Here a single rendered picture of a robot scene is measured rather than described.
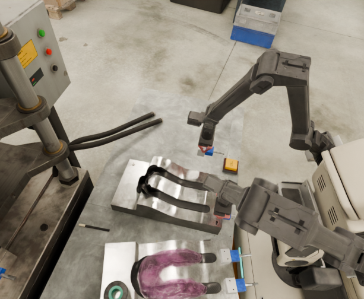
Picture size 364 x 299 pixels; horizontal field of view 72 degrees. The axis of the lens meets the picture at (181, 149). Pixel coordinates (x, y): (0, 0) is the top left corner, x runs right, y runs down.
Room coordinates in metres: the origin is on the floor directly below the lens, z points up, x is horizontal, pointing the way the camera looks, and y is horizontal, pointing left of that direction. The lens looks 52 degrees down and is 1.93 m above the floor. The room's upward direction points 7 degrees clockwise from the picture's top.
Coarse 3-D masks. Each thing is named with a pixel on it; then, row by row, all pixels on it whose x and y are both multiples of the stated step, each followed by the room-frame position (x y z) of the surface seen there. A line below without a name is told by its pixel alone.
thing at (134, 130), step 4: (156, 120) 1.03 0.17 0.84; (160, 120) 1.04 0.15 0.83; (144, 124) 0.97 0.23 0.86; (148, 124) 0.98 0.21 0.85; (152, 124) 0.99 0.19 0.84; (156, 124) 1.02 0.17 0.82; (132, 128) 0.91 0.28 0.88; (136, 128) 0.92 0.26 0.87; (140, 128) 0.93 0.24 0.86; (144, 128) 0.95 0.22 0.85; (124, 132) 0.86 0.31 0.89; (128, 132) 0.87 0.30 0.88; (132, 132) 0.89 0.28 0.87; (112, 136) 0.81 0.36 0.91; (116, 136) 0.82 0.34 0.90; (120, 136) 0.83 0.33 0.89; (124, 136) 0.85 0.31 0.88; (112, 140) 0.80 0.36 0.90
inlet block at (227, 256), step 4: (220, 252) 0.31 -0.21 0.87; (224, 252) 0.31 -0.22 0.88; (228, 252) 0.31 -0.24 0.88; (232, 252) 0.32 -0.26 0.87; (236, 252) 0.32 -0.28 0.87; (220, 256) 0.30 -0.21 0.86; (224, 256) 0.30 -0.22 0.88; (228, 256) 0.30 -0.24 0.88; (232, 256) 0.30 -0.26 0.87; (236, 256) 0.30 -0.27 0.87; (240, 256) 0.31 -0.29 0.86; (244, 256) 0.31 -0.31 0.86; (248, 256) 0.31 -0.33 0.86; (224, 260) 0.28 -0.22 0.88; (228, 260) 0.28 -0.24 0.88; (232, 260) 0.29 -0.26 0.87; (236, 260) 0.29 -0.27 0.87
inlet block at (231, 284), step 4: (224, 280) 0.21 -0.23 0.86; (228, 280) 0.21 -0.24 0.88; (232, 280) 0.21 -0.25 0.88; (236, 280) 0.22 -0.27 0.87; (240, 280) 0.22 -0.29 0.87; (244, 280) 0.22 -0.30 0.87; (228, 284) 0.20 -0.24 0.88; (232, 284) 0.20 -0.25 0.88; (236, 284) 0.20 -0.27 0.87; (240, 284) 0.20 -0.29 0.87; (244, 284) 0.21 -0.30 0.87; (248, 284) 0.21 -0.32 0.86; (252, 284) 0.21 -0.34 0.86; (256, 284) 0.21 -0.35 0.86; (228, 288) 0.18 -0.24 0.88; (232, 288) 0.18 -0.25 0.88; (236, 288) 0.19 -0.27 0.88; (240, 288) 0.19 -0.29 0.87; (244, 288) 0.19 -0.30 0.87; (228, 292) 0.17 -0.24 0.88; (232, 292) 0.17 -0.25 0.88; (236, 292) 0.17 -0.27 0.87
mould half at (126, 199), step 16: (160, 160) 0.68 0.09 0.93; (128, 176) 0.62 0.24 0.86; (160, 176) 0.60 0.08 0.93; (192, 176) 0.65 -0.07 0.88; (224, 176) 0.67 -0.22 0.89; (128, 192) 0.53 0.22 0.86; (176, 192) 0.55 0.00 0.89; (192, 192) 0.56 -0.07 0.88; (208, 192) 0.57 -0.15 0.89; (112, 208) 0.46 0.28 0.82; (128, 208) 0.46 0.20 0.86; (144, 208) 0.45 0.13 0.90; (160, 208) 0.45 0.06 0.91; (176, 208) 0.47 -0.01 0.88; (176, 224) 0.43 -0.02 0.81; (192, 224) 0.42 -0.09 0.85; (208, 224) 0.42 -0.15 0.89
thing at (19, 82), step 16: (0, 32) 0.60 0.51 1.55; (0, 64) 0.58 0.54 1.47; (16, 64) 0.60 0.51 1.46; (16, 80) 0.59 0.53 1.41; (16, 96) 0.58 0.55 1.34; (32, 96) 0.60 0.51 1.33; (48, 128) 0.60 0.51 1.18; (48, 144) 0.58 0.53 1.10; (64, 160) 0.60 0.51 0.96; (64, 176) 0.58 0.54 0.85; (80, 176) 0.62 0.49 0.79
